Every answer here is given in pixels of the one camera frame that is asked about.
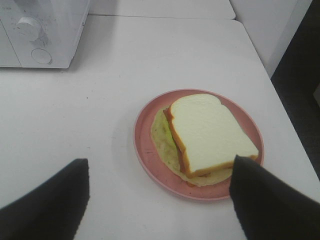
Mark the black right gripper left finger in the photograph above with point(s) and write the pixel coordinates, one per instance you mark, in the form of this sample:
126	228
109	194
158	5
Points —
53	210

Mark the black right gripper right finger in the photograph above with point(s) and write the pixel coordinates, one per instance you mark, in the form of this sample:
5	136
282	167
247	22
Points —
268	208

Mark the white bread sandwich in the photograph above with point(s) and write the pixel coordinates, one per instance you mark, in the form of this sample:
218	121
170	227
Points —
198	138

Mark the pink round plate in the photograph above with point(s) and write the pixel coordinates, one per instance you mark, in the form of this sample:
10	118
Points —
151	162

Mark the white round door button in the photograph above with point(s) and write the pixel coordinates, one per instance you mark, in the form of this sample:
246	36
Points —
41	56

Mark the white microwave oven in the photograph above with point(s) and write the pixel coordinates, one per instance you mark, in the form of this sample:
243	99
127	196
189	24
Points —
62	22

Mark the white lower timer knob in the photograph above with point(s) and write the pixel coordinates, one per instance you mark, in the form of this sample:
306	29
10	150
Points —
29	28

